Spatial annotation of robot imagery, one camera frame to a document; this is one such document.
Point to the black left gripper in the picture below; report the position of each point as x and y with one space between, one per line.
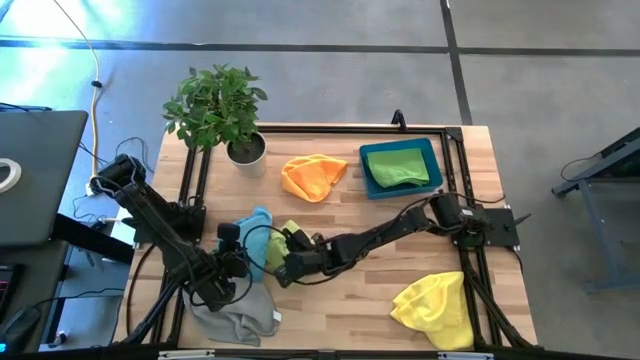
229 237

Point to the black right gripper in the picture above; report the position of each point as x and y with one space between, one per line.
312 260

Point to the teal microfiber towel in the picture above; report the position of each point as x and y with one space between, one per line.
257 240

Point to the light green microfiber towel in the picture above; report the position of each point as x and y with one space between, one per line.
276 247

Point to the orange microfiber towel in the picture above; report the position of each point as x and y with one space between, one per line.
310 177

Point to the dark green microfiber towel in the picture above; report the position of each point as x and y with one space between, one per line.
397 167

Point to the yellow microfiber towel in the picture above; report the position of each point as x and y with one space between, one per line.
435 310

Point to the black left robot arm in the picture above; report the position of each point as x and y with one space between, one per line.
160 235

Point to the grey microfiber towel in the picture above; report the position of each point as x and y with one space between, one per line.
240 320

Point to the white plant pot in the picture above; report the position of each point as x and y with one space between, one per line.
252 169

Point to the blue plastic bin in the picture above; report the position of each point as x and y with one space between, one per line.
395 193

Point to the white power box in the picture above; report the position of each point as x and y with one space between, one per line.
119 235

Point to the green leafy plant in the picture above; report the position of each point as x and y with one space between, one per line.
215 107

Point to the black side desk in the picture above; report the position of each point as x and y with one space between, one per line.
30 280

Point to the white tape roll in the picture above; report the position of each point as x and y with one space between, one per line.
16 172

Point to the black computer mouse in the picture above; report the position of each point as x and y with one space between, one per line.
20 325

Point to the black keyboard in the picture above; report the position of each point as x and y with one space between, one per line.
6 285

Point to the dark metal cart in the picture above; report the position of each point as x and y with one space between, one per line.
627 155

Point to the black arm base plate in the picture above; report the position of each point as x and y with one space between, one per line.
502 235
195 222

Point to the silver edge bracket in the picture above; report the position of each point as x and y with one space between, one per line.
465 356
185 354

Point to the black aluminium table frame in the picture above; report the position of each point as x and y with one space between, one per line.
350 129

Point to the black camera bracket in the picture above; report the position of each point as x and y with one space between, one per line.
398 120

